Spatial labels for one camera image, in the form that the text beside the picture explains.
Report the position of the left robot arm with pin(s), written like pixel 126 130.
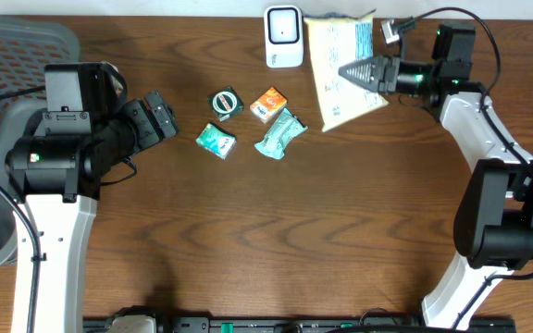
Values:
pixel 56 170

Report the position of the orange small snack box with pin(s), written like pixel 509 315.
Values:
pixel 268 104

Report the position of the white barcode scanner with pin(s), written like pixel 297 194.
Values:
pixel 284 36

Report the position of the teal long snack packet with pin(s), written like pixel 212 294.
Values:
pixel 286 127

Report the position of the yellow snack chip bag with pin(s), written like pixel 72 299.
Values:
pixel 336 40

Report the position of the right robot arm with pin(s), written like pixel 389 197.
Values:
pixel 493 226

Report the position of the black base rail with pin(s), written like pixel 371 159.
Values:
pixel 376 320

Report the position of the dark green round-label box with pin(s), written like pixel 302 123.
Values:
pixel 225 104

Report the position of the teal small snack packet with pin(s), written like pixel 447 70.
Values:
pixel 216 141

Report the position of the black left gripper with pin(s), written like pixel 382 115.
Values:
pixel 143 122

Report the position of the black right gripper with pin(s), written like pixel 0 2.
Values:
pixel 383 65

